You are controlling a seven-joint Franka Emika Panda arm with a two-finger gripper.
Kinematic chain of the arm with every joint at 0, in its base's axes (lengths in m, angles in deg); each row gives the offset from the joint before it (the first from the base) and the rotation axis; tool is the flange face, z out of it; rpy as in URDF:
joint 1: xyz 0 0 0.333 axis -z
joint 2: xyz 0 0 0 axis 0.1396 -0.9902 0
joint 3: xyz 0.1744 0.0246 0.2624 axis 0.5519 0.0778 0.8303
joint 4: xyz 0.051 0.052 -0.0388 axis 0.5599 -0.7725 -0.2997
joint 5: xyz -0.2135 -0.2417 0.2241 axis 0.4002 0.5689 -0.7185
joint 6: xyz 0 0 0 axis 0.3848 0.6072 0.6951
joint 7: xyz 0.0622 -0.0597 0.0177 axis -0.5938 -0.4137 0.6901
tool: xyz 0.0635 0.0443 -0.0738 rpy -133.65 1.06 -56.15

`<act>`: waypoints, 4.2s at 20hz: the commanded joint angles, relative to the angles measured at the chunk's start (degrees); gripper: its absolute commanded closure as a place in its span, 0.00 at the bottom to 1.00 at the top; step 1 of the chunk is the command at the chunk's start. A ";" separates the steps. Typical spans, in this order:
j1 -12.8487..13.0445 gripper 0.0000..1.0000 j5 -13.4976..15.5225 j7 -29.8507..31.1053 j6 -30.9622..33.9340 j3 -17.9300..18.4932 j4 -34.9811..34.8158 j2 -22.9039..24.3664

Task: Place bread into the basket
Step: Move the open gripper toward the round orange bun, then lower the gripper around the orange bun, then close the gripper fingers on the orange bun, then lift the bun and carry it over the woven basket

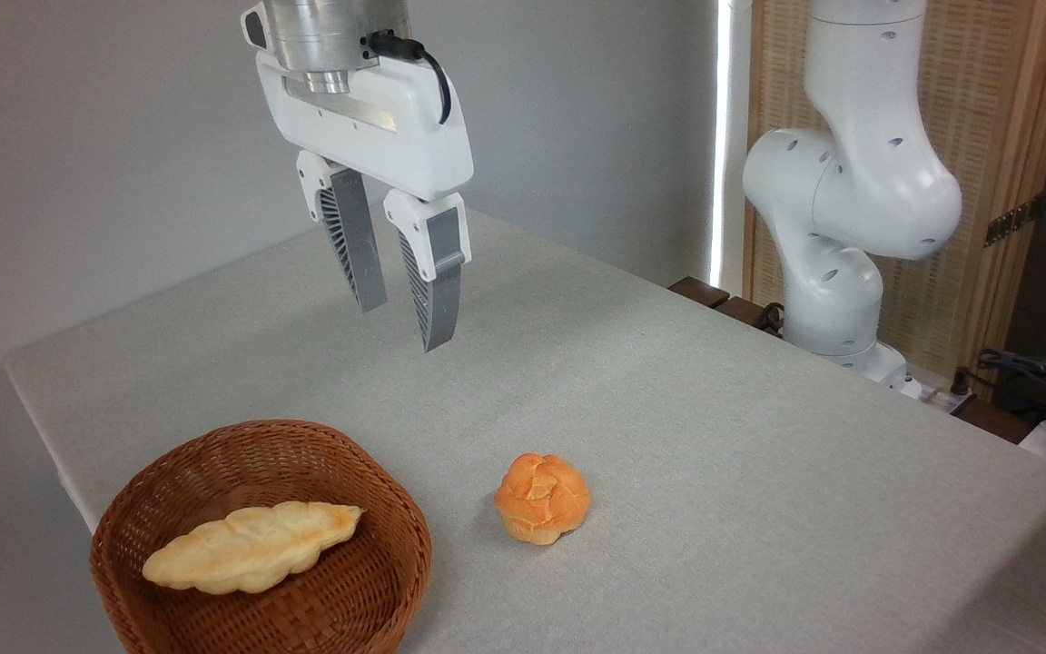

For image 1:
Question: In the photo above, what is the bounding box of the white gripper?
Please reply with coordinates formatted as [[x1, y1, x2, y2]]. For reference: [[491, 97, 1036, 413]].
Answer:
[[241, 3, 475, 353]]

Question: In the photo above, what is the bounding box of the black cable bundle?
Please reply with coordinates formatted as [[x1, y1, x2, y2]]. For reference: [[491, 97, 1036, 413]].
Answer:
[[975, 348, 1046, 428]]

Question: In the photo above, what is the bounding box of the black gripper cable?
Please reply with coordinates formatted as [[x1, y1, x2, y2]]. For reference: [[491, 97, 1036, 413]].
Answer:
[[361, 30, 453, 125]]

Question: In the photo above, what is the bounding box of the dark wooden board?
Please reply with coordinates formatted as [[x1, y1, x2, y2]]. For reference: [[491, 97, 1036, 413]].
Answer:
[[668, 276, 789, 339]]

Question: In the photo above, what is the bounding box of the white power strip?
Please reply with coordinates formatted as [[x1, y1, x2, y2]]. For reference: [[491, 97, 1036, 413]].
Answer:
[[903, 377, 978, 416]]

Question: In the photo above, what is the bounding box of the round orange bread roll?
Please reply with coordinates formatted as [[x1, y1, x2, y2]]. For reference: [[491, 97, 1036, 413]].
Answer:
[[495, 452, 592, 546]]

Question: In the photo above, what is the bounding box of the grey tablecloth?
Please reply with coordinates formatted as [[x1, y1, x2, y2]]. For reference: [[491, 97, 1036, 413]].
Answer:
[[4, 189, 1046, 654]]

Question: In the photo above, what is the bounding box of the brown woven wicker basket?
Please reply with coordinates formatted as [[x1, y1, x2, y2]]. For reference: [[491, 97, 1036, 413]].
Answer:
[[90, 419, 433, 654]]

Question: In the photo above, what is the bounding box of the metal screen hinge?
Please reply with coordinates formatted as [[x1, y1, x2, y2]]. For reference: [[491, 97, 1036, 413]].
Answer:
[[984, 195, 1043, 248]]

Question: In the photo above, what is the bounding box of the long pale braided bread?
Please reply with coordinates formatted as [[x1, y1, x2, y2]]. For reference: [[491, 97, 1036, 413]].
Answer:
[[142, 500, 365, 596]]

